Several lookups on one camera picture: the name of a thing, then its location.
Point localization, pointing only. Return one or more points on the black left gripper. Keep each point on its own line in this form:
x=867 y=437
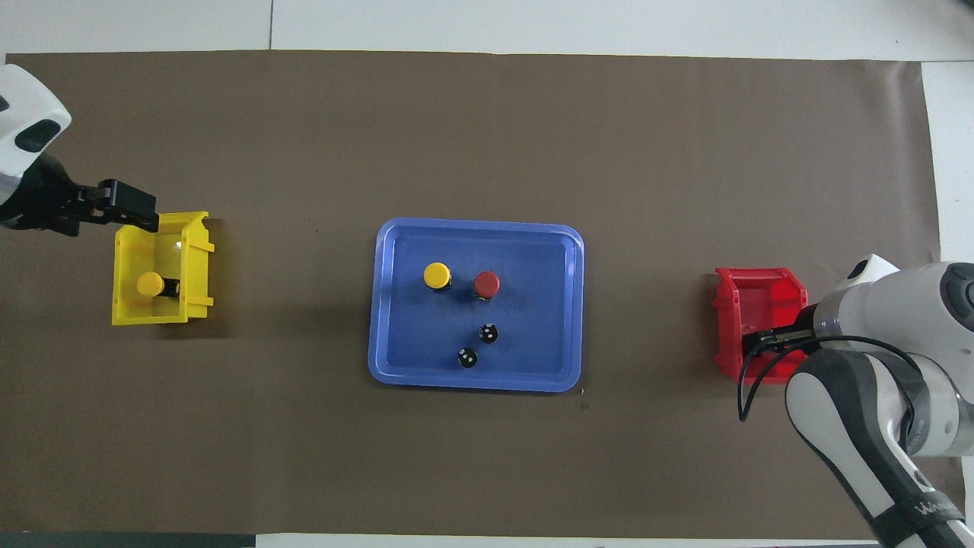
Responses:
x=38 y=202

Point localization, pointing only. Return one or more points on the yellow push button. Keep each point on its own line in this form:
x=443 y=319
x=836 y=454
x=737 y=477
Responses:
x=150 y=285
x=437 y=275

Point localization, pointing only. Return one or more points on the black cylindrical capacitor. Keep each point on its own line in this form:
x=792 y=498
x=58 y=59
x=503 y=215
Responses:
x=467 y=358
x=488 y=333

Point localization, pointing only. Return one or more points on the red plastic bin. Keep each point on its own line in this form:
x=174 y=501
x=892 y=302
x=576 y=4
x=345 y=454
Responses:
x=753 y=297

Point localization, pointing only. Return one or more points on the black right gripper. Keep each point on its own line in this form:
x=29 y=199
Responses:
x=806 y=323

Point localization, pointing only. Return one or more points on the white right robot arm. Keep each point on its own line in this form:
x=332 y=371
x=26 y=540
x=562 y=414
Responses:
x=837 y=396

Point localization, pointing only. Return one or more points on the brown table mat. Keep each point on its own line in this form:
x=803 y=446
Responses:
x=304 y=457

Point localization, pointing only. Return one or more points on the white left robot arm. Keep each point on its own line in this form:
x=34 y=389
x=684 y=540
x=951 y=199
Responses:
x=23 y=99

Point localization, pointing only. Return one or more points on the red push button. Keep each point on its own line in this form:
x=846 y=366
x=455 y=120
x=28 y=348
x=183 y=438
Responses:
x=487 y=283

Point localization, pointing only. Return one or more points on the blue plastic tray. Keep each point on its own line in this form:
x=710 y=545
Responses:
x=426 y=335

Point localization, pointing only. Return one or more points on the yellow plastic bin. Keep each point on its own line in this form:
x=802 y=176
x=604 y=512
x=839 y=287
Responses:
x=125 y=312

